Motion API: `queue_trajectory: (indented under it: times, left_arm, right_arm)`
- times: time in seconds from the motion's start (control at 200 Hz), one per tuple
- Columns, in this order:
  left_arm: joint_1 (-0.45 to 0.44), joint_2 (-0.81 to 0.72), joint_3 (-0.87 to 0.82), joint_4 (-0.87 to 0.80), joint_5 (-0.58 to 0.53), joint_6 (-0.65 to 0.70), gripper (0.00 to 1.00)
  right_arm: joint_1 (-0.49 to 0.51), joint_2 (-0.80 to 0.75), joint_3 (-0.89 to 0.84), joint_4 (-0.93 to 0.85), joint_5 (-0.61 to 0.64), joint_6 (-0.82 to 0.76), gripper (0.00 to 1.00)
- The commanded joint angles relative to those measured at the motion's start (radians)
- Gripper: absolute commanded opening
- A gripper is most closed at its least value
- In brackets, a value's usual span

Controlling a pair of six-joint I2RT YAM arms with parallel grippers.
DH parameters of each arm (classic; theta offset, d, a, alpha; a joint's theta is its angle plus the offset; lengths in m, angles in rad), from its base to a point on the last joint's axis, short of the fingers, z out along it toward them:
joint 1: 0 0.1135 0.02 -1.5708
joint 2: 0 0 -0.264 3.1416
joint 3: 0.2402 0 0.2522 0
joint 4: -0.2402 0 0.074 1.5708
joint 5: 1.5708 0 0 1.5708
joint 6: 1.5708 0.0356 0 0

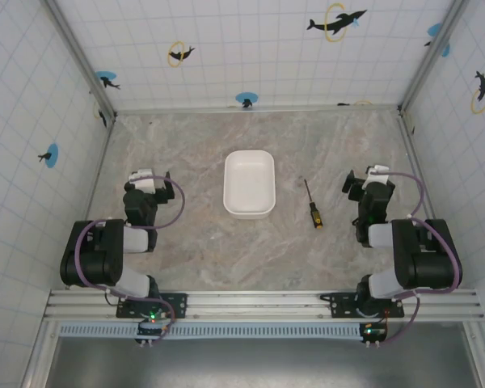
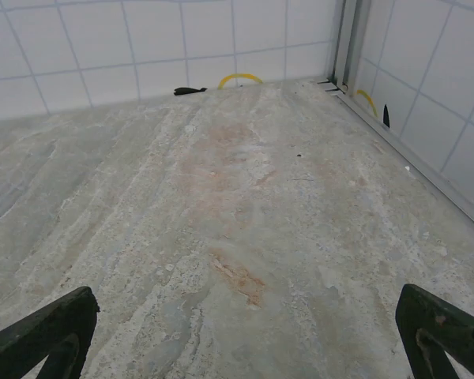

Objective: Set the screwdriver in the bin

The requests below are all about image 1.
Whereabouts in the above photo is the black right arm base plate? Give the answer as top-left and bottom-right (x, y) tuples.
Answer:
(319, 292), (406, 321)

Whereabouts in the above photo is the aluminium frame side bar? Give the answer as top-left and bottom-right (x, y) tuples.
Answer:
(397, 109), (435, 221)

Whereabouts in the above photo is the aluminium mounting rail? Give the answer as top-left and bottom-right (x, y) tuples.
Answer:
(43, 288), (485, 323)

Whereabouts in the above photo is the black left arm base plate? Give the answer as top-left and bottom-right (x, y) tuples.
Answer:
(116, 292), (189, 321)

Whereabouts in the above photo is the purple wrist camera cable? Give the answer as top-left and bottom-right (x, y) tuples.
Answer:
(133, 175), (187, 230)
(371, 171), (427, 221)

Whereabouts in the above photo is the slotted grey cable duct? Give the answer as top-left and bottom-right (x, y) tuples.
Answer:
(57, 322), (367, 340)

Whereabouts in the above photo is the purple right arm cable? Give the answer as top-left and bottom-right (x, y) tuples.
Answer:
(382, 217), (462, 344)

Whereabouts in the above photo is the blue disc dolphin sticker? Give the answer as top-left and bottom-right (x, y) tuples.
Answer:
(234, 91), (259, 109)

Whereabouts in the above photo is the aluminium frame post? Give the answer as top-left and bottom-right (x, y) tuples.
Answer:
(43, 0), (117, 119)
(398, 0), (469, 113)

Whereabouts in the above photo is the purple left wrist camera cable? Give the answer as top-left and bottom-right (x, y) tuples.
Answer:
(133, 175), (187, 230)

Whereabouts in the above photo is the small dolphin ring sticker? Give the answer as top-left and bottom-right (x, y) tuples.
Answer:
(167, 40), (196, 68)

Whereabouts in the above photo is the aluminium frame bar long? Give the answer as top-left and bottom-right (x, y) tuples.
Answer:
(113, 103), (403, 116)

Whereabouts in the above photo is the black yellow handled screwdriver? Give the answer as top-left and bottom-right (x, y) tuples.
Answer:
(303, 179), (325, 230)

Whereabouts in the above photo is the large dolphins ring sticker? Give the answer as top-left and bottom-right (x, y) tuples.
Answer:
(306, 2), (369, 44)

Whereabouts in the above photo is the purple right wrist camera cable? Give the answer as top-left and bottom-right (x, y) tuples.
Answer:
(371, 171), (427, 221)

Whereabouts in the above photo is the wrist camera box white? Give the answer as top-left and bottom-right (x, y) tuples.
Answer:
(129, 167), (158, 194)
(361, 164), (390, 190)

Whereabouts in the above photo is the white plastic bin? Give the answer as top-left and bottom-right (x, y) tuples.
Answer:
(222, 150), (276, 221)

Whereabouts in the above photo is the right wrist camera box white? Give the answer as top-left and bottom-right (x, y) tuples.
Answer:
(361, 164), (390, 190)

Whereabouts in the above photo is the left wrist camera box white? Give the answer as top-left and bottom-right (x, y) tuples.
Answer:
(129, 167), (158, 194)

